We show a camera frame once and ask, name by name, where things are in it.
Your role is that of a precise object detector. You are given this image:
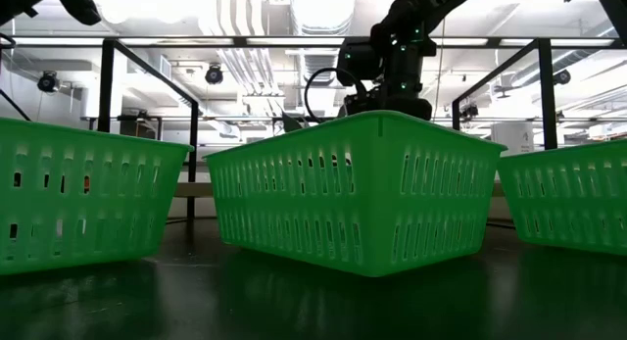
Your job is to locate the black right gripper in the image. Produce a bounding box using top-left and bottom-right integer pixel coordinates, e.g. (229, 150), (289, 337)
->
(342, 87), (435, 121)

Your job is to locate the green slotted plastic basket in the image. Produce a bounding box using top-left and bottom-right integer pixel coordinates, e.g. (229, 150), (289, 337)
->
(203, 109), (508, 278)
(496, 138), (627, 258)
(0, 117), (195, 276)

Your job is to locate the white floor-standing device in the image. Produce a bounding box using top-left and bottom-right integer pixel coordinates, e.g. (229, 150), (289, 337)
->
(491, 121), (536, 158)

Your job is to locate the overhead light bar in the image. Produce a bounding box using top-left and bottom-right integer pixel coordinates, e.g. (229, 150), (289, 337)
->
(0, 34), (627, 50)

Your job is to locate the black table mat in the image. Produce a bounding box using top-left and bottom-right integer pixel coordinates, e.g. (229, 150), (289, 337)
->
(0, 215), (627, 340)

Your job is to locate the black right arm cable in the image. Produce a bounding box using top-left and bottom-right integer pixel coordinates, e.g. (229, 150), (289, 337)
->
(303, 66), (369, 124)

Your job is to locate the wooden shelf black frame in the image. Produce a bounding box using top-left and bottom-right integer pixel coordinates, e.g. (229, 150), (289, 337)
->
(96, 38), (560, 221)

